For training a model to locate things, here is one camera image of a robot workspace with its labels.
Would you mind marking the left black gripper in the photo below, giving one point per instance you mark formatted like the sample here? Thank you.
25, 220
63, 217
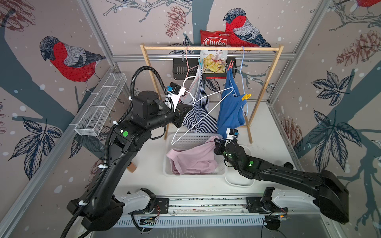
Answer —
181, 110

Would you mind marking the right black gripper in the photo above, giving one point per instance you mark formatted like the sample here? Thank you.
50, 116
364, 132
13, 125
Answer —
219, 148

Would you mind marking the pink tank top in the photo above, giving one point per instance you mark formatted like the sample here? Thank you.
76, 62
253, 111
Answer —
197, 160

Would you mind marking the white wire hanger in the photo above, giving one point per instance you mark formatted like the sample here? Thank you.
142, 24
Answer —
176, 138

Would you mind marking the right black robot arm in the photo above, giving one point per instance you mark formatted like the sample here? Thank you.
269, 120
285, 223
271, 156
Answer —
329, 193

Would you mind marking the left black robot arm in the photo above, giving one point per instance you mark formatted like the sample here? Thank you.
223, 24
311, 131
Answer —
98, 206

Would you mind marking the striped tank top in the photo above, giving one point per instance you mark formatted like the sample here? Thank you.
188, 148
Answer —
198, 120

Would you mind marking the blue tank top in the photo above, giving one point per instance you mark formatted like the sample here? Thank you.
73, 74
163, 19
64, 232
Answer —
231, 113

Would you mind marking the white plastic tray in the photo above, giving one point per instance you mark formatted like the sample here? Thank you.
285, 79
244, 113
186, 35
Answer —
233, 178

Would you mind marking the yellow clothespin on blue top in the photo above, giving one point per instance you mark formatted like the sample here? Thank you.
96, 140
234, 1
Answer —
246, 97

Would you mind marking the red chips bag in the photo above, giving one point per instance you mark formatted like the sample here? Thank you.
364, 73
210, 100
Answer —
214, 61

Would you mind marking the red clothespin on blue top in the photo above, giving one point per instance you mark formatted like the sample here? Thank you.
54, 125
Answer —
230, 65

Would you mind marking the wooden clothes rack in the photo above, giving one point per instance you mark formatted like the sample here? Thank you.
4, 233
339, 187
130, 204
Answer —
278, 51

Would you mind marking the brown box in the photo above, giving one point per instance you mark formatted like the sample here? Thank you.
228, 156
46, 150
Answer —
131, 167

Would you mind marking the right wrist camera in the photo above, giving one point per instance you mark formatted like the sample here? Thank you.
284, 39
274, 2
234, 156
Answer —
232, 134

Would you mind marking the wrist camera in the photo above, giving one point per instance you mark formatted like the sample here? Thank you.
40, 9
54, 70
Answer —
232, 134
174, 93

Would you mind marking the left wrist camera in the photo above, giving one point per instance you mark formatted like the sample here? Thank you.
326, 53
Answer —
174, 93

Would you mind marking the black wall basket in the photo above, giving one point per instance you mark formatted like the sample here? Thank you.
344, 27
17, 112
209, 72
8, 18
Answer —
180, 70

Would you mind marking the pink wire hanger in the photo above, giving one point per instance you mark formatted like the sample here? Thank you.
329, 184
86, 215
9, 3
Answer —
187, 63

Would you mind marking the white wire mesh shelf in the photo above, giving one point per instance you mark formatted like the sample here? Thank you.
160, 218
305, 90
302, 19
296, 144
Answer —
97, 113

